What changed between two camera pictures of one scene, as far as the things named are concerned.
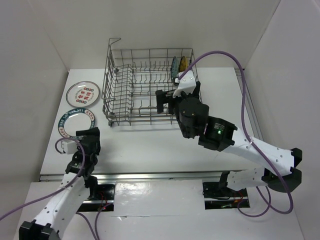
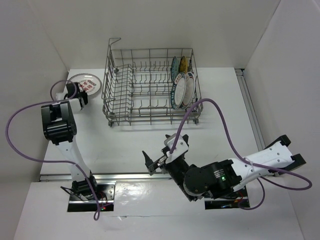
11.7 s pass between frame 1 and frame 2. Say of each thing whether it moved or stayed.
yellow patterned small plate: stayed
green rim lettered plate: moved
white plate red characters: moved
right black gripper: moved
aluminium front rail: stayed
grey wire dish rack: stayed
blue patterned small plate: stayed
